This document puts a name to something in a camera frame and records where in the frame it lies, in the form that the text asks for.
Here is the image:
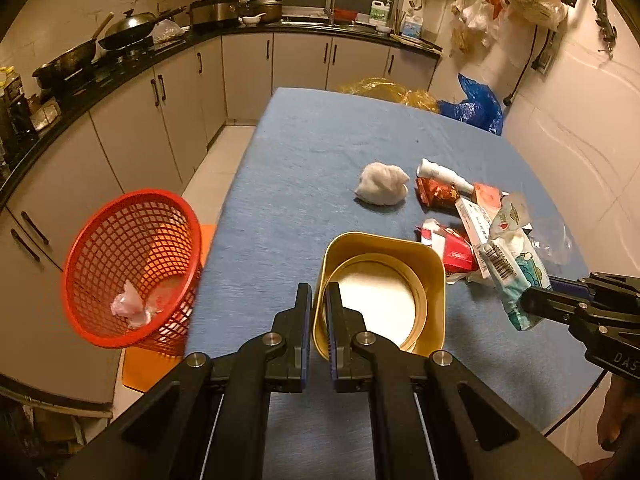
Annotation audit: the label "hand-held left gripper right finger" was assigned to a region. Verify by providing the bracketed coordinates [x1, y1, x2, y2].
[325, 282, 583, 480]

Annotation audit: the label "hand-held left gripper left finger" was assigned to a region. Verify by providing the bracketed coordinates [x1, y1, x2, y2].
[57, 282, 313, 480]

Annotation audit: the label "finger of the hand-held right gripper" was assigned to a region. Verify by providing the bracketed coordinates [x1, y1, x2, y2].
[520, 286, 591, 331]
[550, 276, 591, 295]

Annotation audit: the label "blue white plastic packet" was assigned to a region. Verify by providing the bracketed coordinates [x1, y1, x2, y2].
[477, 232, 553, 332]

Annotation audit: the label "clear plastic bag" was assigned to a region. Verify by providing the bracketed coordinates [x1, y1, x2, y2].
[525, 209, 573, 267]

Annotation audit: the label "white printed wrapper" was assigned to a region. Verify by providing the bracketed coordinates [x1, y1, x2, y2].
[490, 194, 532, 237]

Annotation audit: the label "red cigarette pack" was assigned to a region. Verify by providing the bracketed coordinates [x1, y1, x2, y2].
[415, 219, 477, 275]

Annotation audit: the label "square gold tin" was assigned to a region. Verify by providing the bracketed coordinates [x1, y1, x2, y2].
[312, 231, 446, 361]

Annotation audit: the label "orange medicine box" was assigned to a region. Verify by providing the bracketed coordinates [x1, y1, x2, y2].
[470, 182, 512, 211]

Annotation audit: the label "white tissue ball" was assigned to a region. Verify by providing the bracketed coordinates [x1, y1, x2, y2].
[355, 161, 411, 207]

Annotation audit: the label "red plastic mesh basket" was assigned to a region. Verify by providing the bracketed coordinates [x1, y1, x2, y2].
[61, 189, 203, 356]

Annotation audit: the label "person's right hand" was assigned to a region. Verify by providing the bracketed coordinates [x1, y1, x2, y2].
[599, 376, 640, 453]

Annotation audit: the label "red snack packet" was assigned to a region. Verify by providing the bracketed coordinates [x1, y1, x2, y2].
[416, 177, 461, 209]

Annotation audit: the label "white tube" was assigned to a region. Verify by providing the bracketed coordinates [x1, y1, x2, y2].
[416, 158, 473, 195]

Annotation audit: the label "pink crumpled tissue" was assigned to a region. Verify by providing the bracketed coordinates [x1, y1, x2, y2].
[111, 280, 163, 330]

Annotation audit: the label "blue plastic bag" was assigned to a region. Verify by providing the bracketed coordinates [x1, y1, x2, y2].
[437, 73, 503, 136]

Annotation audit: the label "yellow plastic bag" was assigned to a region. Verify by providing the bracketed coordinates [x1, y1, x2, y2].
[337, 76, 441, 113]

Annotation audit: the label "grey kitchen base cabinets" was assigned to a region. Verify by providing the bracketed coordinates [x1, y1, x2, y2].
[0, 32, 441, 406]

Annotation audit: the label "hanging plastic bags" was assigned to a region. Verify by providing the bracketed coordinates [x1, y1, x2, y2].
[450, 0, 507, 57]

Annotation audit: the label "black kitchen countertop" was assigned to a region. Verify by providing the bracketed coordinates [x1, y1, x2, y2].
[0, 19, 443, 211]

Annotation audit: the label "brown pot with lid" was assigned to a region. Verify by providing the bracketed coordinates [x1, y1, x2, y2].
[239, 0, 285, 23]

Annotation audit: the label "white plastic bag on counter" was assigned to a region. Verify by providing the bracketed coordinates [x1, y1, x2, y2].
[150, 19, 185, 43]

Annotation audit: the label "rectangular steel cooker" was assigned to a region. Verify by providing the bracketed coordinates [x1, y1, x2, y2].
[189, 0, 241, 29]

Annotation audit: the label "gas stove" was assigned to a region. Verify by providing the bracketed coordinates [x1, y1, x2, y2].
[50, 42, 156, 92]

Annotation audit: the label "black pan with silver lid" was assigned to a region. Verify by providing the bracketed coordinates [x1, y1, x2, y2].
[97, 6, 188, 52]

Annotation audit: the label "dark sauce bottles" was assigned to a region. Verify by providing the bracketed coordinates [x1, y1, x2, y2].
[0, 66, 38, 148]

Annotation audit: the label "wall socket with black cable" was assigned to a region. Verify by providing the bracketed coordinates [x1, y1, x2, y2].
[502, 25, 554, 107]

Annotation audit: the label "black wall hooks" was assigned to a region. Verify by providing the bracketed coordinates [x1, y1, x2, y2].
[560, 0, 619, 45]

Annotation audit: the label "steel wok with wooden handle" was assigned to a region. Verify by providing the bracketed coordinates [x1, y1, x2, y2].
[32, 12, 116, 88]

